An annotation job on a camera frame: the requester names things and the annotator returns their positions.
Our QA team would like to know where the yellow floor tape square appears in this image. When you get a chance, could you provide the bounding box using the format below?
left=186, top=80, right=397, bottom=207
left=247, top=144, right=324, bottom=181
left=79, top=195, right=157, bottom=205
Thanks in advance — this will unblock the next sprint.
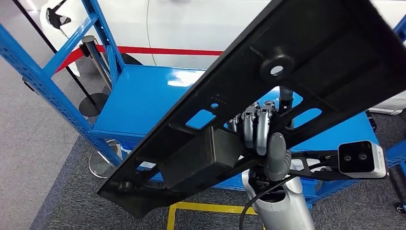
left=166, top=202, right=265, bottom=230

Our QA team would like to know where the black stanchion pole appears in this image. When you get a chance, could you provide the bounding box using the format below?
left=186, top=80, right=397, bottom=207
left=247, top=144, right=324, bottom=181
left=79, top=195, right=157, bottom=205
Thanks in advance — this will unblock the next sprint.
left=12, top=0, right=110, bottom=117

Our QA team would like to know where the red barrier belt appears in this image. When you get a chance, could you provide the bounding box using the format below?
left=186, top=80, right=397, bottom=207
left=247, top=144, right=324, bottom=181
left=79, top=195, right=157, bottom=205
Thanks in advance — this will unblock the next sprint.
left=54, top=45, right=224, bottom=74

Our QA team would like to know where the blue metal shelf rack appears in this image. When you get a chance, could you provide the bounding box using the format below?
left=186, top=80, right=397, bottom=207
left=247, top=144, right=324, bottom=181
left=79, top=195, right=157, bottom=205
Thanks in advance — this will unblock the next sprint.
left=0, top=0, right=406, bottom=208

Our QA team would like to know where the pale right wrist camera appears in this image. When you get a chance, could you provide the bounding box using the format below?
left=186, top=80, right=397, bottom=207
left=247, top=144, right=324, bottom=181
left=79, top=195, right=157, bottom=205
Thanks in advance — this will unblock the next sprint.
left=287, top=140, right=388, bottom=182

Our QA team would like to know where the black plastic frame part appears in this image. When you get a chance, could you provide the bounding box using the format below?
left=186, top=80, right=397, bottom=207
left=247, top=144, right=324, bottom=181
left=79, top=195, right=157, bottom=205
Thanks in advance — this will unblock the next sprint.
left=96, top=0, right=406, bottom=220

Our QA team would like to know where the black cable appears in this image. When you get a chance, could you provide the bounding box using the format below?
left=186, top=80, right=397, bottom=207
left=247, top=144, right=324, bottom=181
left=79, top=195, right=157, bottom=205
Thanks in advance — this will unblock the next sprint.
left=238, top=174, right=297, bottom=230

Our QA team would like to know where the white car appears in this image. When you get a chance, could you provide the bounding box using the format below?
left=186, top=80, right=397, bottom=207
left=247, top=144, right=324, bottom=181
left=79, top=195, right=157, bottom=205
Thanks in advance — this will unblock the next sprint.
left=39, top=0, right=406, bottom=115

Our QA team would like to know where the chrome stanchion post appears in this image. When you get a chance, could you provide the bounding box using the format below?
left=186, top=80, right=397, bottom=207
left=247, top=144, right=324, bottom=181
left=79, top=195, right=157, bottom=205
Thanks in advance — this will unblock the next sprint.
left=80, top=34, right=113, bottom=92
left=21, top=77, right=123, bottom=179

